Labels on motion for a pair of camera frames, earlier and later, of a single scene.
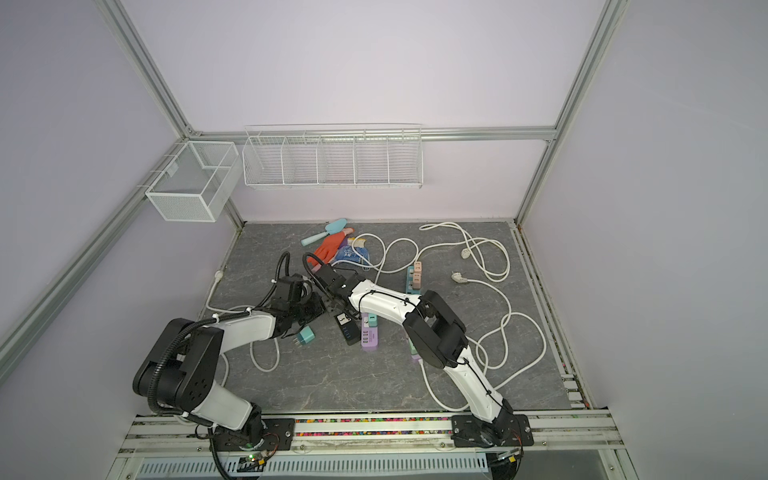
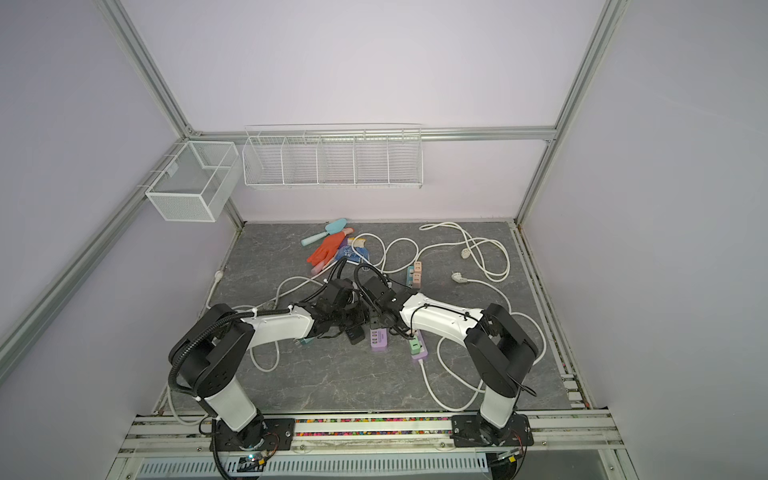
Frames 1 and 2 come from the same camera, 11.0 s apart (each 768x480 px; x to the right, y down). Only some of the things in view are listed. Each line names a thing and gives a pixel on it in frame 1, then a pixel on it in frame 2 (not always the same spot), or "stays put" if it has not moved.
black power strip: [350, 325] stays put
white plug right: [456, 276] stays put
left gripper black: [319, 307] → [361, 310]
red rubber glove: [329, 247] stays put
